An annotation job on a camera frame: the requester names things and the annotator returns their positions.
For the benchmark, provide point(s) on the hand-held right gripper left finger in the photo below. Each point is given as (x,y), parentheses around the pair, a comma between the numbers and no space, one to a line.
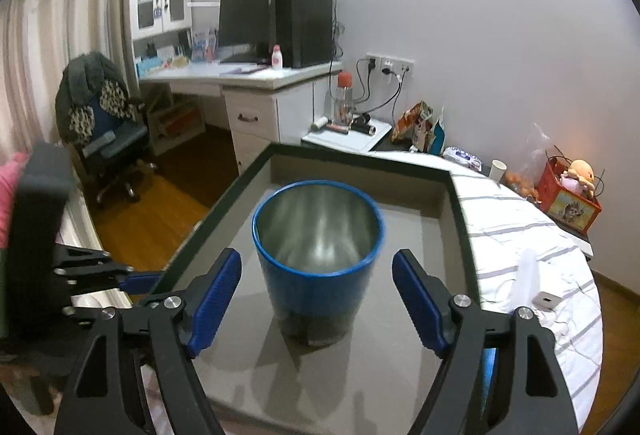
(215,295)

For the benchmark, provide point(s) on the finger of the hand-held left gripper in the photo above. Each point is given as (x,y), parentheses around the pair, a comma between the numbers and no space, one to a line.
(140,283)
(100,300)

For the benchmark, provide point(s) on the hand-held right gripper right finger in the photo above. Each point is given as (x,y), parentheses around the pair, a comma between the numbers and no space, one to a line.
(420,300)

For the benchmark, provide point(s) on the pink box with dark rim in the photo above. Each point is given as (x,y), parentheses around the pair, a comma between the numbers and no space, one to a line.
(410,235)

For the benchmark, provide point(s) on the blue metal cup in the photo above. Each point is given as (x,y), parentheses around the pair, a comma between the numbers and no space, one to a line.
(315,295)

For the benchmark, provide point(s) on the white charger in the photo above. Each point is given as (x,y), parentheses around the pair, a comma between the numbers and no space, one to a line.
(544,301)

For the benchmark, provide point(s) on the pink cloth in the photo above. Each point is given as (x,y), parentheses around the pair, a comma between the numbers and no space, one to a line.
(10,200)

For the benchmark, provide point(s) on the black office chair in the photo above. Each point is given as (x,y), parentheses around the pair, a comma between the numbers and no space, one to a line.
(120,135)

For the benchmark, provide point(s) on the white striped quilt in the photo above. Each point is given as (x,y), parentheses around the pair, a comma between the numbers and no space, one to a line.
(525,235)

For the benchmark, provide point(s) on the wet wipes pack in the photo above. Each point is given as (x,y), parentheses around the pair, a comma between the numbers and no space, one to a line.
(462,159)

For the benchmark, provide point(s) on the white paper cup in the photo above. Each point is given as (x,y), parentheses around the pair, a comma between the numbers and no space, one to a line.
(498,171)

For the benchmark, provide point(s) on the blue white packet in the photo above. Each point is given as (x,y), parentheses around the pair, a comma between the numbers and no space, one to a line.
(439,135)

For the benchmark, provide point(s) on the red printed box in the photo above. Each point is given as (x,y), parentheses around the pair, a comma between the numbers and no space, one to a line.
(570,210)

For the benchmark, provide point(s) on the orange snack bag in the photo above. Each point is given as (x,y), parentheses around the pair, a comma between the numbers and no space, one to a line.
(410,122)

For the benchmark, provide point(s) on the black flashlight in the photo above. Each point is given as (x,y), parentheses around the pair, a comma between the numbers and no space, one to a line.
(364,130)

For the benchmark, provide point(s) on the white desk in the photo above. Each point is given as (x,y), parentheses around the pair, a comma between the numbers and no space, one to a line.
(260,115)

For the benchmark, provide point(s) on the clear plastic bag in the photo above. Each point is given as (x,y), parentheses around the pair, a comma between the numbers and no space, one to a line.
(535,150)

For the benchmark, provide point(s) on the orange plush toy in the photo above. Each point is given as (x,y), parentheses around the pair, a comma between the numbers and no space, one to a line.
(580,170)

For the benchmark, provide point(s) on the red capped water bottle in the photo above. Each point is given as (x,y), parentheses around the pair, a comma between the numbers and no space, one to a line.
(344,105)

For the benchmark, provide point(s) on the white glass door cabinet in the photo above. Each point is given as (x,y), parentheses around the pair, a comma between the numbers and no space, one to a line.
(150,35)

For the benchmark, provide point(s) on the blue printed package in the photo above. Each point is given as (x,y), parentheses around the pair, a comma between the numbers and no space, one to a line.
(205,47)

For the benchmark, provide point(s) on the white bottle with pink cap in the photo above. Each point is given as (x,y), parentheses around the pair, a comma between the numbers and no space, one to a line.
(277,59)

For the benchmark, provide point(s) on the black monitor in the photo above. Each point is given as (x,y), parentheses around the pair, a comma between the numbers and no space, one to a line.
(245,25)

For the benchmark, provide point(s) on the black computer tower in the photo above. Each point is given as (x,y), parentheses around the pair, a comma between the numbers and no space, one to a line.
(305,30)

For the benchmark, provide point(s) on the white wall socket strip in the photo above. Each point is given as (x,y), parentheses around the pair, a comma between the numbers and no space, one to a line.
(395,64)

